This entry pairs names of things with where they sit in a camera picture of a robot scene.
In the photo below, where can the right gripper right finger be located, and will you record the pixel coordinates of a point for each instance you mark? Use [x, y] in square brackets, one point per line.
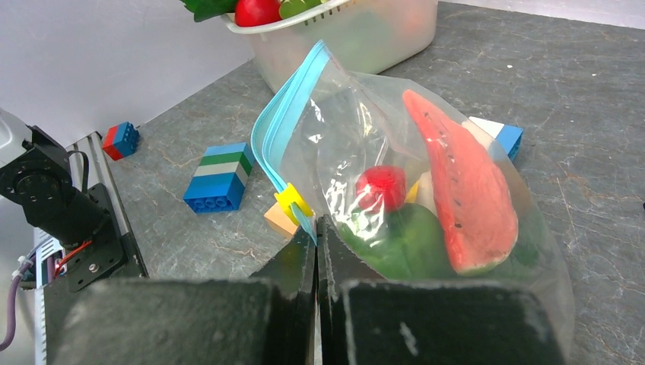
[366, 319]

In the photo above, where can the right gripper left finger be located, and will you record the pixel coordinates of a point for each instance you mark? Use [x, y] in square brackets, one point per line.
[267, 318]

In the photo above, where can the green toy bell pepper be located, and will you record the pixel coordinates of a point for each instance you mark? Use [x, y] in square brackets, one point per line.
[405, 244]

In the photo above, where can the small red toy chili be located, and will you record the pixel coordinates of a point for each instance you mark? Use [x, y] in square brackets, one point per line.
[381, 188]

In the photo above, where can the white toy radish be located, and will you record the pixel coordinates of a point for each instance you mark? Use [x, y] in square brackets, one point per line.
[425, 192]

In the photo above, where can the clear zip top bag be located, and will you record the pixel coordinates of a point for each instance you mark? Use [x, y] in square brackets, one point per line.
[326, 125]

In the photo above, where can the pink toy watermelon slice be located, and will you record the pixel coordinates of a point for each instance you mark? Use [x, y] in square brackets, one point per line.
[470, 192]

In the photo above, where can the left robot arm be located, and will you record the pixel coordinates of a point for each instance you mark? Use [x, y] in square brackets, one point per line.
[87, 220]

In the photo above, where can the long wooden block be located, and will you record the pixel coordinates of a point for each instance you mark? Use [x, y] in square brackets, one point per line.
[280, 222]

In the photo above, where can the blue green white brick stack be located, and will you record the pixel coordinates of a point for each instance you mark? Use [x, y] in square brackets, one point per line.
[219, 181]

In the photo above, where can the red blue brick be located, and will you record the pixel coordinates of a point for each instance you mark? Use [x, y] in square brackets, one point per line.
[121, 141]

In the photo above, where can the white plastic basket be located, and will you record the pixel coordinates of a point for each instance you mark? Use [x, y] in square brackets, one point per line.
[364, 36]

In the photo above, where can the red toy tomato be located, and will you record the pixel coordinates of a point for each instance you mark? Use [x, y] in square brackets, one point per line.
[252, 13]

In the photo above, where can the green leafy toy vegetable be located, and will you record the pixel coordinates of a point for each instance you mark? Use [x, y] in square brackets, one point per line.
[203, 10]

